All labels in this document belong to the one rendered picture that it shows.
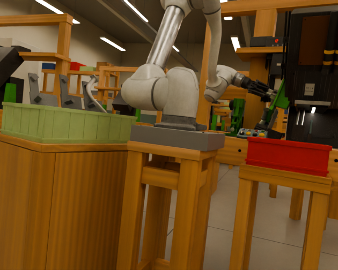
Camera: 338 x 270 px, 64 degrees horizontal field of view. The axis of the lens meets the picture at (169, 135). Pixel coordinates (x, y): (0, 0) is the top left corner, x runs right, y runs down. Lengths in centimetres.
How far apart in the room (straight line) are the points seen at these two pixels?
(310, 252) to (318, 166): 33
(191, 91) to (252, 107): 102
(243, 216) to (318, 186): 31
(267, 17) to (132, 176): 160
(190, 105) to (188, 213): 44
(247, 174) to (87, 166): 78
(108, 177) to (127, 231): 43
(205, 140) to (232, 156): 52
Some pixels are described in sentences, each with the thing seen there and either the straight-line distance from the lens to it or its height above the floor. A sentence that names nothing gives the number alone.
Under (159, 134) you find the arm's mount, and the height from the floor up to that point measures 89.
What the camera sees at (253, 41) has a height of 160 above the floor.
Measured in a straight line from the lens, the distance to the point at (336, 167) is 150.
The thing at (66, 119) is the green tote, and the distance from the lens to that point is 139.
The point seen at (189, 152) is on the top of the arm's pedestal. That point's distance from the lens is 104.
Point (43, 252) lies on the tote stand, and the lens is 147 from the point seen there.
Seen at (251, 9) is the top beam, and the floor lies 186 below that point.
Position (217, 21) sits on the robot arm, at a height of 153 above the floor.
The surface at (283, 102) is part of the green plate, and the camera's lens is 174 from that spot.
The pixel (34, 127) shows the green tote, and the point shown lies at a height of 86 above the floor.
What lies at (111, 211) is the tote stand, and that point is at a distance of 164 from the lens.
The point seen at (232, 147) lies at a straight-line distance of 152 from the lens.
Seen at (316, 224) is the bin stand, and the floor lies 62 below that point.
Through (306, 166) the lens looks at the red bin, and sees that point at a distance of 120.
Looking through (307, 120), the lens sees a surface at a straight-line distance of 188.
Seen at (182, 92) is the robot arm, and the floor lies 108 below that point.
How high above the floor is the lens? 94
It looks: 2 degrees down
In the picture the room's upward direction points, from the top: 6 degrees clockwise
